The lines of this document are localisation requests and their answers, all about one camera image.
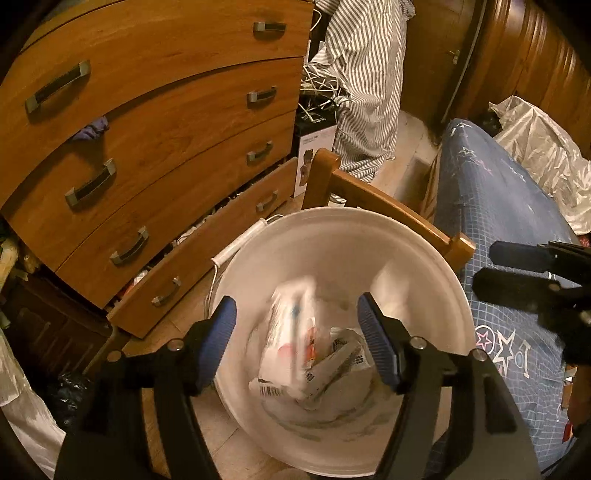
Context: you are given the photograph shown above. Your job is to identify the striped grey cloth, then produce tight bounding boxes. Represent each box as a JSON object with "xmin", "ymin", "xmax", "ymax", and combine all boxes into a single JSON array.
[{"xmin": 309, "ymin": 0, "xmax": 416, "ymax": 183}]

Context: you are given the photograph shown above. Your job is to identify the white packet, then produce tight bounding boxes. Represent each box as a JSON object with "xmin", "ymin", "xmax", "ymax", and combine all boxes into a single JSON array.
[{"xmin": 302, "ymin": 327, "xmax": 372, "ymax": 407}]

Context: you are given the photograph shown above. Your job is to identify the white plastic bucket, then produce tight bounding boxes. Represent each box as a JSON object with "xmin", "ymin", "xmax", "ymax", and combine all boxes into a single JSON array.
[{"xmin": 203, "ymin": 207, "xmax": 476, "ymax": 477}]

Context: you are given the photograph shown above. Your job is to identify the purple cloth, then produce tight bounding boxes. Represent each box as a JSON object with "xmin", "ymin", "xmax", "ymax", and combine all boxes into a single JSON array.
[{"xmin": 71, "ymin": 115, "xmax": 110, "ymax": 143}]

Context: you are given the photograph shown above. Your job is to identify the brown wooden door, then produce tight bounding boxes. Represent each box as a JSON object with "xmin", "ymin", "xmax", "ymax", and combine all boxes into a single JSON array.
[{"xmin": 406, "ymin": 0, "xmax": 485, "ymax": 130}]

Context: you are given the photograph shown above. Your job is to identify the light wooden chair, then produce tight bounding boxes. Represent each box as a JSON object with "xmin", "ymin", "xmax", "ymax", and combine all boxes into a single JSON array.
[{"xmin": 301, "ymin": 148, "xmax": 476, "ymax": 274}]

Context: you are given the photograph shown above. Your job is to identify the blue star printed blanket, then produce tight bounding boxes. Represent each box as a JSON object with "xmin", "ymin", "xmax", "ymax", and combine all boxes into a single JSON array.
[{"xmin": 434, "ymin": 117, "xmax": 583, "ymax": 476}]

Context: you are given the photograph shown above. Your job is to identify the tangle of white cables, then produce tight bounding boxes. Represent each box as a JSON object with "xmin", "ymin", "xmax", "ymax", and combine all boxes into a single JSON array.
[{"xmin": 295, "ymin": 60, "xmax": 352, "ymax": 121}]

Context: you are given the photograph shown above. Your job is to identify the brown wooden wardrobe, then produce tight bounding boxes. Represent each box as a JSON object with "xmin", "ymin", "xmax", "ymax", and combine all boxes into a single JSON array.
[{"xmin": 457, "ymin": 0, "xmax": 591, "ymax": 148}]

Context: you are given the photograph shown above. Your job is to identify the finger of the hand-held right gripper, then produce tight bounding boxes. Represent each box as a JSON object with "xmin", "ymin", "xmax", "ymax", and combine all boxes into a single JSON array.
[
  {"xmin": 488, "ymin": 240, "xmax": 591, "ymax": 273},
  {"xmin": 472, "ymin": 268, "xmax": 583, "ymax": 324}
]

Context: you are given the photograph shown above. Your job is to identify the wooden dresser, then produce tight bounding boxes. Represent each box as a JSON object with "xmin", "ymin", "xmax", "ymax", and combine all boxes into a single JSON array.
[{"xmin": 0, "ymin": 0, "xmax": 315, "ymax": 340}]

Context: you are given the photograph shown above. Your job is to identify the white crinkled cover cloth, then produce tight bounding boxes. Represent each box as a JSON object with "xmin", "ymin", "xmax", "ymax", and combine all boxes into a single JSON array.
[{"xmin": 489, "ymin": 96, "xmax": 591, "ymax": 236}]

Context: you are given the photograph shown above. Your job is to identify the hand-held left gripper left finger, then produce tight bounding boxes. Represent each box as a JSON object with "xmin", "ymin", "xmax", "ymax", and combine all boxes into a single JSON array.
[{"xmin": 53, "ymin": 295, "xmax": 238, "ymax": 480}]

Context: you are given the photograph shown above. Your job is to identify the wrappers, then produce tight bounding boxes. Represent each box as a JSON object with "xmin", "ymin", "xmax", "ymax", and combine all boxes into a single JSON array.
[{"xmin": 249, "ymin": 276, "xmax": 320, "ymax": 402}]

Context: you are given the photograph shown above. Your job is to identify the black and white carton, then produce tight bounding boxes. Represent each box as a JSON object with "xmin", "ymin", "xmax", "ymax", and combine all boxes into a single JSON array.
[{"xmin": 293, "ymin": 111, "xmax": 340, "ymax": 199}]

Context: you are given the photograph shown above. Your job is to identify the black plastic bag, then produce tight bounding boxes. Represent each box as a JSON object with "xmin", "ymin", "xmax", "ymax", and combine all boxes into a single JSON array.
[{"xmin": 44, "ymin": 369, "xmax": 100, "ymax": 430}]

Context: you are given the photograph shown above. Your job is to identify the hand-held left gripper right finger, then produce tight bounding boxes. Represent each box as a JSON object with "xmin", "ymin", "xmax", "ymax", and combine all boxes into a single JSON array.
[{"xmin": 356, "ymin": 292, "xmax": 543, "ymax": 480}]

